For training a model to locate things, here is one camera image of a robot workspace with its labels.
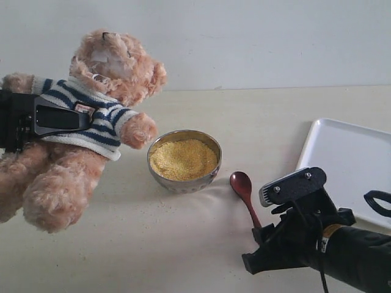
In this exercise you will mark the beige teddy bear striped sweater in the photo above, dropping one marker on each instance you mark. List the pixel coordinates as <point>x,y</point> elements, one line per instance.
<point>53,178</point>

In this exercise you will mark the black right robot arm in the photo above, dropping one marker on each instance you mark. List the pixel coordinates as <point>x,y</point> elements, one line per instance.
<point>355,256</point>

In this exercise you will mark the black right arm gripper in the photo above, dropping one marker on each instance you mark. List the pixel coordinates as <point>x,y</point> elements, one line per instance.
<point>296,241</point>

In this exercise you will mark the steel bowl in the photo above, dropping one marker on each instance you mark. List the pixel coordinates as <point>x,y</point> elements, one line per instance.
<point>185,187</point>

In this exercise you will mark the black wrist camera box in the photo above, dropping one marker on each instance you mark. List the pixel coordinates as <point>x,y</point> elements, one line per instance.
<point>293,186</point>

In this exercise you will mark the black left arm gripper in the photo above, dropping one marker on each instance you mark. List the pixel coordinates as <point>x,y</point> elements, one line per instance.
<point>27,116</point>

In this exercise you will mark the white rectangular plastic tray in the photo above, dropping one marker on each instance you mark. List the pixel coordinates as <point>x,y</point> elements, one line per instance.
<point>355,159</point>

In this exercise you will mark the dark red wooden spoon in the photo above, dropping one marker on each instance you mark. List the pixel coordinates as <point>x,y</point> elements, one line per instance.
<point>242,186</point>

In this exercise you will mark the yellow millet grains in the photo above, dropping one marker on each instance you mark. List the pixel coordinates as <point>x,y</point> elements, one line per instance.
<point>183,160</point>

